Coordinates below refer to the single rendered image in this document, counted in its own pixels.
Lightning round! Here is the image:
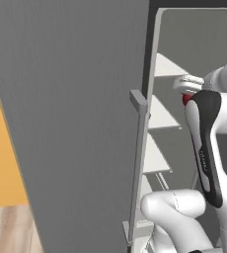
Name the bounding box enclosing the grey fridge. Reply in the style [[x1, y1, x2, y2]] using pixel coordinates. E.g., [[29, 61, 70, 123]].
[[121, 0, 227, 253]]

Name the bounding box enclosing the grey fridge door handle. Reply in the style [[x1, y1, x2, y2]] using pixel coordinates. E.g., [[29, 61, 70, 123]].
[[127, 89, 152, 246]]

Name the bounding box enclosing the grey fridge door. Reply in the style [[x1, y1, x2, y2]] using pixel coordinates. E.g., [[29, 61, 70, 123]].
[[0, 0, 151, 253]]

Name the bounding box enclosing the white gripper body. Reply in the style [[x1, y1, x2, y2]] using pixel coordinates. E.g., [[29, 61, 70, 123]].
[[173, 73, 205, 97]]

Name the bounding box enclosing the red onion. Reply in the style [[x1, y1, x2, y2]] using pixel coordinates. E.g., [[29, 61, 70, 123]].
[[182, 93, 194, 107]]

